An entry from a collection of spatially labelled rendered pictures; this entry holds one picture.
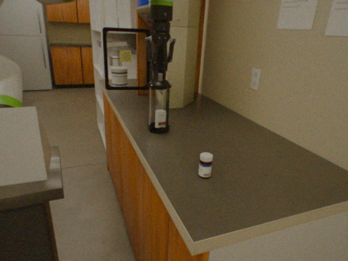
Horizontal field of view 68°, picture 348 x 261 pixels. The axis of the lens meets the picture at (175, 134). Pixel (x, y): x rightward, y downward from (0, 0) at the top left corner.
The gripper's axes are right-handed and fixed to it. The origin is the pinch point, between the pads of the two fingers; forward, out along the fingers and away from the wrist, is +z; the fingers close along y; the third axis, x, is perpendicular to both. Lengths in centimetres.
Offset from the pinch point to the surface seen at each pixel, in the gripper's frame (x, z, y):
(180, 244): 58, 41, 12
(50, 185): 35, 28, 46
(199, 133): 9.1, 28.0, -18.0
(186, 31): -33.3, -16.9, -26.7
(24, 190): 36, 28, 53
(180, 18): -33.3, -23.4, -22.6
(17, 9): -522, -38, 121
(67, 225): -59, 122, 50
